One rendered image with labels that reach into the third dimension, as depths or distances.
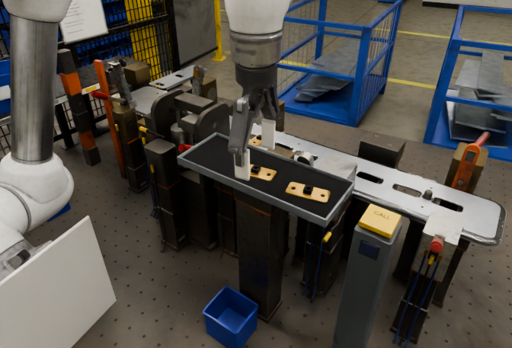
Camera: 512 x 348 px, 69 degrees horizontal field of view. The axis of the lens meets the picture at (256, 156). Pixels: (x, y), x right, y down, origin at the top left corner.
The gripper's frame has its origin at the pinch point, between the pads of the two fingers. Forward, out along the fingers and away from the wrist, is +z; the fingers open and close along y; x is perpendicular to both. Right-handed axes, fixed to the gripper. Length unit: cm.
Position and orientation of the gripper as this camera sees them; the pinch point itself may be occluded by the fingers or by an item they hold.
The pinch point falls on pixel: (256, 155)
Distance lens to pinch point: 78.1
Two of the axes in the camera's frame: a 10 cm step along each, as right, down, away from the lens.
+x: 9.1, 2.3, -3.6
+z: 0.0, 8.4, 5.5
